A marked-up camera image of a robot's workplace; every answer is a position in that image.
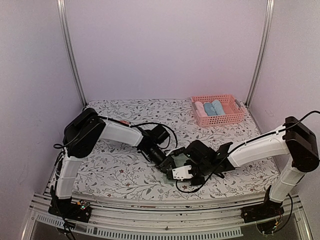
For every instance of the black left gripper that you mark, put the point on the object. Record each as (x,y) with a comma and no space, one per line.
(166,164)

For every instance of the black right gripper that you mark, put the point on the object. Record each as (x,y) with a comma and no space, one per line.
(197,183)

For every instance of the green panda towel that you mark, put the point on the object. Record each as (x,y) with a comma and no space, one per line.
(179,161)

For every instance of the light blue towel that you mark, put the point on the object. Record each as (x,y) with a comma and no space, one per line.
(218,107)

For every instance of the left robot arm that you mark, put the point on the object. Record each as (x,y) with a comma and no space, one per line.
(88,129)

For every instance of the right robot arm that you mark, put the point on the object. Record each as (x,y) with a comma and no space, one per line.
(292,138)

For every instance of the floral table mat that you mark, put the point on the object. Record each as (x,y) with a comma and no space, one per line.
(116,170)

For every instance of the pink plastic basket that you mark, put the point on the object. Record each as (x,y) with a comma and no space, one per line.
(234,111)

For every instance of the rolled pink towel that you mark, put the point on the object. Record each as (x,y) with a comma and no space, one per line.
(200,109)

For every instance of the rolled blue towel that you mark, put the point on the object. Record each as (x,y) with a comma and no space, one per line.
(209,109)

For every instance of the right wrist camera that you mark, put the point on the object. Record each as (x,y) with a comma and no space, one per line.
(180,173)

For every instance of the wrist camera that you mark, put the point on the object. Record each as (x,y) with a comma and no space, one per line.
(180,173)
(176,152)

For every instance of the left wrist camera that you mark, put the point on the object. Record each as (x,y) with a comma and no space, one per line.
(176,152)

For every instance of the front aluminium rail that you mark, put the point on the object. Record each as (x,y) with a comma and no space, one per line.
(197,219)

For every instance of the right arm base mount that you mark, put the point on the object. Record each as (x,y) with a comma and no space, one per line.
(261,211)

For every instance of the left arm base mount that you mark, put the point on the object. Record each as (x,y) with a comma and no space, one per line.
(71,211)

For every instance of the right aluminium frame post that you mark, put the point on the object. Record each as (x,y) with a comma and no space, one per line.
(268,17)

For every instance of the aluminium frame post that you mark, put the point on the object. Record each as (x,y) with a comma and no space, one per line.
(268,17)
(61,7)

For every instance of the left aluminium frame post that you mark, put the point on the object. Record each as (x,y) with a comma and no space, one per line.
(61,7)

